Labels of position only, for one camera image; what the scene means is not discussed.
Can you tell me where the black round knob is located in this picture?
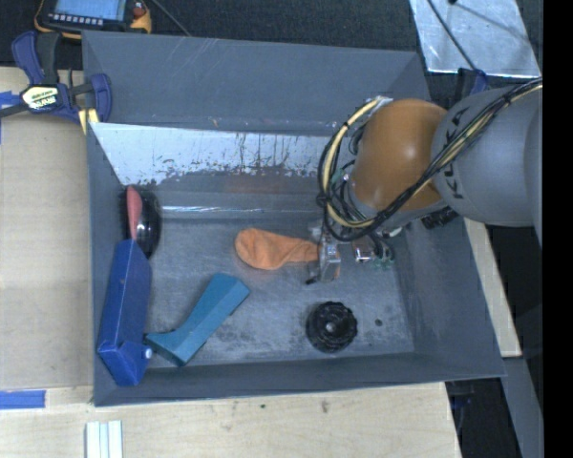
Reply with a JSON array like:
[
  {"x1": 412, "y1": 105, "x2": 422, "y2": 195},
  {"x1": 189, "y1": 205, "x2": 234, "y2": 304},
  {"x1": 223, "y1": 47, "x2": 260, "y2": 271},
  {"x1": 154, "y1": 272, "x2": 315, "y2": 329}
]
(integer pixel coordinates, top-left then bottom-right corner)
[{"x1": 305, "y1": 301, "x2": 359, "y2": 354}]

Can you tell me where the teal angled block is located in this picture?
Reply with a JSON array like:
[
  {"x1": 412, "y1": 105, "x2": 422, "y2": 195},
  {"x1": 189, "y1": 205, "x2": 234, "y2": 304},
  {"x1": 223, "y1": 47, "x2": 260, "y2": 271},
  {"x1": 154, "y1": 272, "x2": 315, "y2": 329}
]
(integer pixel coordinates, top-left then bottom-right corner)
[{"x1": 144, "y1": 272, "x2": 252, "y2": 368}]

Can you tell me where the black cylinder on white bracket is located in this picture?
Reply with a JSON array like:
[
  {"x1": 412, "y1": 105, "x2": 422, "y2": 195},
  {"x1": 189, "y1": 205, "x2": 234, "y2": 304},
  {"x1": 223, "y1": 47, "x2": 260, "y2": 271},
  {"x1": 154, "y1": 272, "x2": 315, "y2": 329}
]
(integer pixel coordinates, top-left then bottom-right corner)
[{"x1": 420, "y1": 206, "x2": 458, "y2": 231}]

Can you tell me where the blue angled block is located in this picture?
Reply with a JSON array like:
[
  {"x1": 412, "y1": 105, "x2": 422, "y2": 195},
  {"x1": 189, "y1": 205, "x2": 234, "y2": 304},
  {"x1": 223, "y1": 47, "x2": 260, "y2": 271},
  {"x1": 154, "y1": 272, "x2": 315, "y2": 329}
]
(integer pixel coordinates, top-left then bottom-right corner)
[{"x1": 95, "y1": 238, "x2": 155, "y2": 388}]

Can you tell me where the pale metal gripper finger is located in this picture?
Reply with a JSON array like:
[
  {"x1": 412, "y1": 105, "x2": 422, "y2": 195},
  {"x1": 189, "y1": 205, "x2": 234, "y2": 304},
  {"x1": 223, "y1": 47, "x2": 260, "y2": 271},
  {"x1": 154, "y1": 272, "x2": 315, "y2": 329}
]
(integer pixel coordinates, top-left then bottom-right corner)
[
  {"x1": 308, "y1": 224, "x2": 336, "y2": 253},
  {"x1": 306, "y1": 250, "x2": 342, "y2": 286}
]

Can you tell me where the orange cloth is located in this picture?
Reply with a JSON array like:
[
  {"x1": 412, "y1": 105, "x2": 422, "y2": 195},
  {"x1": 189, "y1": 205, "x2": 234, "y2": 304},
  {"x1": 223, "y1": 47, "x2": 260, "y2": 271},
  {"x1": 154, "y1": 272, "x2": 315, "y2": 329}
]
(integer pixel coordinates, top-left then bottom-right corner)
[{"x1": 233, "y1": 227, "x2": 323, "y2": 272}]

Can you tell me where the pink flat piece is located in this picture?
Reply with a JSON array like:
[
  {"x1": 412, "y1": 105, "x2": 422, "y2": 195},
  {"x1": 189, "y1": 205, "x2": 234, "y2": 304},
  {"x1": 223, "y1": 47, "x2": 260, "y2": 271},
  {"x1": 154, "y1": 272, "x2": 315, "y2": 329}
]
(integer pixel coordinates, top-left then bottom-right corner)
[{"x1": 125, "y1": 184, "x2": 145, "y2": 240}]

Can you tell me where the grey metal bin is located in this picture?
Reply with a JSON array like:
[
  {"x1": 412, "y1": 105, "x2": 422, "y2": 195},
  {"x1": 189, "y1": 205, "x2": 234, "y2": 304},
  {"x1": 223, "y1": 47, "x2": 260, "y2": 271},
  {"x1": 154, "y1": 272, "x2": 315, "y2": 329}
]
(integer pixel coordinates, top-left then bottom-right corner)
[{"x1": 80, "y1": 29, "x2": 508, "y2": 407}]

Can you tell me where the black glossy round object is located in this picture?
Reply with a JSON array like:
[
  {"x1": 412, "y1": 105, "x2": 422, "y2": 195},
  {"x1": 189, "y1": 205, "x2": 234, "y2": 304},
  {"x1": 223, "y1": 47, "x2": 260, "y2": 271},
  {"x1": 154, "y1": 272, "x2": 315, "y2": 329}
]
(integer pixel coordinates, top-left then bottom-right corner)
[{"x1": 122, "y1": 187, "x2": 164, "y2": 260}]

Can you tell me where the pale wood board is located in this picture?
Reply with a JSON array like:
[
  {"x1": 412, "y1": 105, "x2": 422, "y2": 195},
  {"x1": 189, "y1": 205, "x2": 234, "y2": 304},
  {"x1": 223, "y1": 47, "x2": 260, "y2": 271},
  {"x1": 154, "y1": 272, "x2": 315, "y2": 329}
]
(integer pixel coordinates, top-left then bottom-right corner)
[{"x1": 0, "y1": 67, "x2": 96, "y2": 391}]

